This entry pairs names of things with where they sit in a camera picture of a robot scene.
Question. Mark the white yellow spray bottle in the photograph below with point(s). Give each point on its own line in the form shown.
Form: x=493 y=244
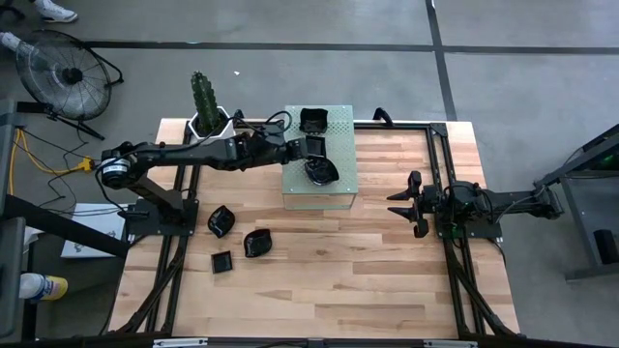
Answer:
x=43 y=287

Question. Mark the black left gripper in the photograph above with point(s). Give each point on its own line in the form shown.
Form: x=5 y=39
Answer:
x=290 y=151

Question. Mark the black small square plate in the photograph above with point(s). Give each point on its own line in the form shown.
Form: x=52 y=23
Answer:
x=317 y=146
x=222 y=262

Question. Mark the black floor fan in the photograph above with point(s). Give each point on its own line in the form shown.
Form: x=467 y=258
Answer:
x=63 y=75

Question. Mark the black cups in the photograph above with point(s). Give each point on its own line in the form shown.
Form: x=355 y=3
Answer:
x=323 y=173

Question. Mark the silver edge bracket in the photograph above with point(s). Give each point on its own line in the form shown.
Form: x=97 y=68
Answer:
x=450 y=344
x=179 y=342

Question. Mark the black leaf-shaped bowl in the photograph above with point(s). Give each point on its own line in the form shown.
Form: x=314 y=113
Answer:
x=257 y=243
x=221 y=221

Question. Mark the person's white shoe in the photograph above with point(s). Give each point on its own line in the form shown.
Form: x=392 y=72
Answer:
x=55 y=12
x=9 y=41

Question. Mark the black wavy square bowl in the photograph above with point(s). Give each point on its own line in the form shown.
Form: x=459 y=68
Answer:
x=314 y=121

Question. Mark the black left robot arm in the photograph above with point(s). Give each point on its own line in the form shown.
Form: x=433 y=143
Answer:
x=193 y=153

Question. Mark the black diagonal metal beam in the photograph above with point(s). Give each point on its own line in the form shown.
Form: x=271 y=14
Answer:
x=38 y=220

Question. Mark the green perforated metal shelf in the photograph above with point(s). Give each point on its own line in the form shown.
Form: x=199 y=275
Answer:
x=338 y=188

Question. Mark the grey metal stand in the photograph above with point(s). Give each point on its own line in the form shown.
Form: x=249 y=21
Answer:
x=578 y=212

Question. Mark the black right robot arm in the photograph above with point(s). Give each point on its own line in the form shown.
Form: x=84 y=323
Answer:
x=512 y=208

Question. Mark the white cardboard box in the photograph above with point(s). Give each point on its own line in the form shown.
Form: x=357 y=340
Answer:
x=97 y=227

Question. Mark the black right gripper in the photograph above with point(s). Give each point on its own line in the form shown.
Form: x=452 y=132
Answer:
x=430 y=200

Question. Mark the green cactus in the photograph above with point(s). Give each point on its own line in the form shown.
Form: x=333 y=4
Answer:
x=205 y=104

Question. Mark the black box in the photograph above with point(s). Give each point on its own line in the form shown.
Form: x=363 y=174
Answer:
x=607 y=246

